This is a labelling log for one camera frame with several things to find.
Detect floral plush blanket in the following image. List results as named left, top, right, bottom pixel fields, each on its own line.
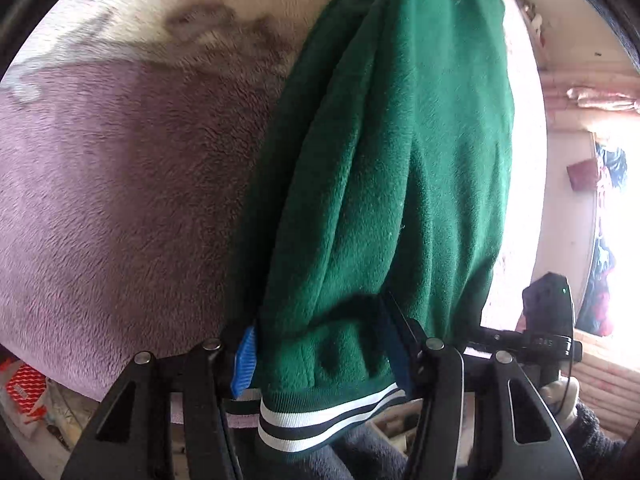
left=0, top=0, right=551, bottom=413

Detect person's right hand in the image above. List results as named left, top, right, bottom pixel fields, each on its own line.
left=541, top=376, right=582, bottom=413

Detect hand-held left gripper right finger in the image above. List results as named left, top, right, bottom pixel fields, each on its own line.
left=378, top=291, right=586, bottom=480

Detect pink knit cloth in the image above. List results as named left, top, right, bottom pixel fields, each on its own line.
left=566, top=158, right=600, bottom=192

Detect person's right forearm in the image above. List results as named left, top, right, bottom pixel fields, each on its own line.
left=555, top=400, right=627, bottom=480

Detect window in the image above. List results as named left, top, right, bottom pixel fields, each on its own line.
left=592, top=120, right=640, bottom=361

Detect red garment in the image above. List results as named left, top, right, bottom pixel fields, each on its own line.
left=580, top=240, right=617, bottom=338

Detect pink tied curtain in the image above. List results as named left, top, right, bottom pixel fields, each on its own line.
left=545, top=72, right=640, bottom=117

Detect green and cream varsity jacket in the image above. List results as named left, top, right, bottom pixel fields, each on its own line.
left=222, top=0, right=517, bottom=463

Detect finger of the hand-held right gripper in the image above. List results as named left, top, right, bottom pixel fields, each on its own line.
left=462, top=327, right=527, bottom=358

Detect dark blue clothes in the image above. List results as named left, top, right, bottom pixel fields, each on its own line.
left=594, top=142, right=629, bottom=196

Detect red patterned box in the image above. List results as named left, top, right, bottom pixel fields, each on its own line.
left=4, top=362, right=51, bottom=423

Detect person's dark pants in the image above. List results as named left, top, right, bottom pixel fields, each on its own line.
left=234, top=420, right=482, bottom=480

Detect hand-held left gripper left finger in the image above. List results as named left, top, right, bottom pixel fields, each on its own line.
left=60, top=326, right=262, bottom=480

